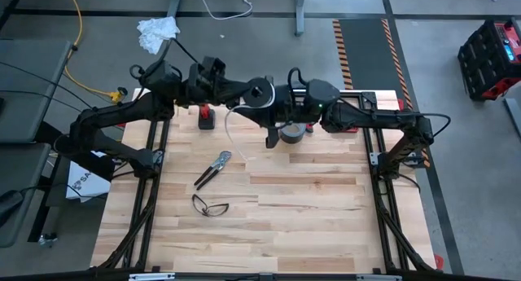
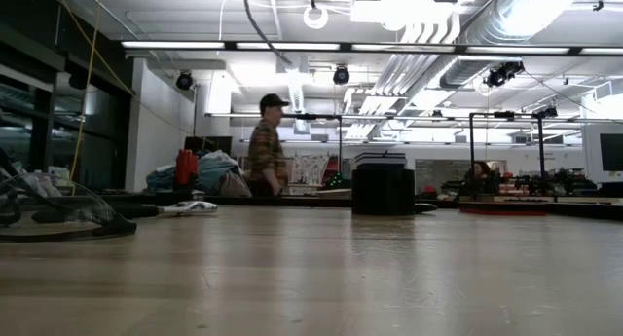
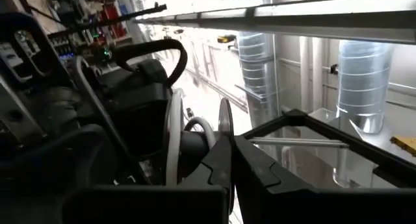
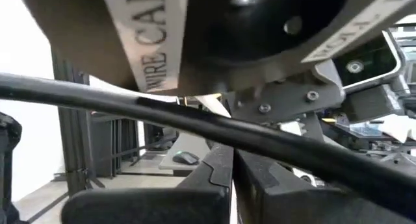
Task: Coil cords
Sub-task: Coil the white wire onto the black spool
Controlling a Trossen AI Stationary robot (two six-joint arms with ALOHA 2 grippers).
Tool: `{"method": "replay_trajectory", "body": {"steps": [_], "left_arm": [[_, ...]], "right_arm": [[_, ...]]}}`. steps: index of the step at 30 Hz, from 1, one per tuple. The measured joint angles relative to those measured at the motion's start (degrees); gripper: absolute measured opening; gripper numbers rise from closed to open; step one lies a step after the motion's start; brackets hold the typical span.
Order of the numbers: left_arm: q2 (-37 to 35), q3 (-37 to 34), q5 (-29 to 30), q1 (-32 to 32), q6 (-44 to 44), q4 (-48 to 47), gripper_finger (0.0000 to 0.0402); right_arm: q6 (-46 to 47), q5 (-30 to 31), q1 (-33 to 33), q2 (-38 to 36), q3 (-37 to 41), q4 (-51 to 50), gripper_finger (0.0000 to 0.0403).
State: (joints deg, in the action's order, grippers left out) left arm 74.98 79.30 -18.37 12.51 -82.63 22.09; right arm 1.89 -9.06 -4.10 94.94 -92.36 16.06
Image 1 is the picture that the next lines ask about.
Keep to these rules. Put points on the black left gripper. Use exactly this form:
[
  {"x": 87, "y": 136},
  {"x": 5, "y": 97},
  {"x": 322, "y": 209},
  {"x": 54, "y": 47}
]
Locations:
[{"x": 205, "y": 91}]

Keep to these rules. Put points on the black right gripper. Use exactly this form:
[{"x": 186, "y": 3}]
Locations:
[{"x": 291, "y": 108}]

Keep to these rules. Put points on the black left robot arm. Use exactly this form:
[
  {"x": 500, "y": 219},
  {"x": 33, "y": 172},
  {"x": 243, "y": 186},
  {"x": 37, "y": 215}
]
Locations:
[{"x": 122, "y": 109}]

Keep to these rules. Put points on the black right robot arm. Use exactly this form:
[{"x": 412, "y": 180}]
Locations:
[{"x": 374, "y": 118}]

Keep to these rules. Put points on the dark grey tape roll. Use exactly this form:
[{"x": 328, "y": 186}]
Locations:
[{"x": 294, "y": 140}]

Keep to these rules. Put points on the red black flat case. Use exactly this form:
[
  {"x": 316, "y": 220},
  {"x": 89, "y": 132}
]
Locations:
[{"x": 350, "y": 130}]

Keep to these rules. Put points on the white crumpled cloth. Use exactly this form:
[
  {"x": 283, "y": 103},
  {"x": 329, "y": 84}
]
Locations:
[{"x": 156, "y": 32}]

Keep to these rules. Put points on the grey metal table leg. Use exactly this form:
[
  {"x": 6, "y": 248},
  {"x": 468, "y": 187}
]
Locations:
[
  {"x": 300, "y": 12},
  {"x": 176, "y": 0}
]

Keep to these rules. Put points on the black hazard-striped floor mat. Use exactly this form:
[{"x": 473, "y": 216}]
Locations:
[{"x": 366, "y": 53}]

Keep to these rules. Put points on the red table clamp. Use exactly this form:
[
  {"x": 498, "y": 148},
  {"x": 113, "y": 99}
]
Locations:
[
  {"x": 401, "y": 104},
  {"x": 438, "y": 262}
]

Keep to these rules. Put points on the white cardboard box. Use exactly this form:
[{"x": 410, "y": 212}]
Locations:
[{"x": 87, "y": 187}]

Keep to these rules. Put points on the grey office desk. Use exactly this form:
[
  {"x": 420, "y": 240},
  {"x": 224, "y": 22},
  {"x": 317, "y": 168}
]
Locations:
[
  {"x": 20, "y": 167},
  {"x": 36, "y": 122}
]

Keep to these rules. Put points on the red black tool box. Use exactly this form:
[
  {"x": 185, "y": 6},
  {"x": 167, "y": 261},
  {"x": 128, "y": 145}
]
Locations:
[{"x": 484, "y": 65}]

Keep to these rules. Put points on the grey bar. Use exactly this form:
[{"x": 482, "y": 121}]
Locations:
[{"x": 513, "y": 118}]

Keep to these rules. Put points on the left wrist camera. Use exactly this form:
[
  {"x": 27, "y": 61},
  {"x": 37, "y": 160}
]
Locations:
[{"x": 213, "y": 66}]

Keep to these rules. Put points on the black aluminium rig frame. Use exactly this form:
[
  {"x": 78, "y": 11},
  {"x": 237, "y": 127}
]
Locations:
[{"x": 368, "y": 98}]

